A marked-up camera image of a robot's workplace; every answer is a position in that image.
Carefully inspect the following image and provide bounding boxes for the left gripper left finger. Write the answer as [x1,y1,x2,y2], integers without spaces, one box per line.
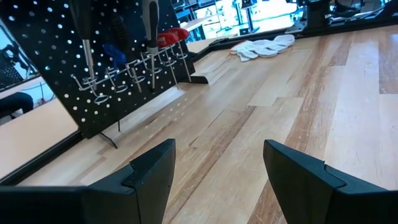
[83,138,177,224]

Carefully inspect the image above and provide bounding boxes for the grey black handled screwdriver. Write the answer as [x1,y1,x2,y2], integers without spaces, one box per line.
[141,0,160,93]

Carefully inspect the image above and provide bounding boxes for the black metal pegboard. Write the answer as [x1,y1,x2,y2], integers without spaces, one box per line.
[0,0,210,149]

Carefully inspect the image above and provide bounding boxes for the wire hook rail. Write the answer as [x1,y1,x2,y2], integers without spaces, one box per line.
[70,51,191,105]

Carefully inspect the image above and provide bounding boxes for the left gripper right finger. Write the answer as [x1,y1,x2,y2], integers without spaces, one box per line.
[262,139,382,224]

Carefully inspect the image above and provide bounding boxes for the red handled pliers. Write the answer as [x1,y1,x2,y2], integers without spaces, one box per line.
[156,27,193,91]

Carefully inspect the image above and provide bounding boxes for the black ribbed handle screwdriver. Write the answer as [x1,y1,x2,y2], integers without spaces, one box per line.
[109,12,144,94]

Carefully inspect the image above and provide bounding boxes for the blue T-handle hex key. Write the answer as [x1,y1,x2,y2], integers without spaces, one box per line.
[102,43,129,74]

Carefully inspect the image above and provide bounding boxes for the white work glove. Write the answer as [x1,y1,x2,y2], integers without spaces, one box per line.
[229,34,296,63]

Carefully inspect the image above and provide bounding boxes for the slim black handled screwdriver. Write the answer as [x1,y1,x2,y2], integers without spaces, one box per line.
[68,0,99,91]

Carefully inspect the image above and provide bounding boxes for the tan wooden desk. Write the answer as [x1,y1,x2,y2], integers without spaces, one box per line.
[0,14,231,180]

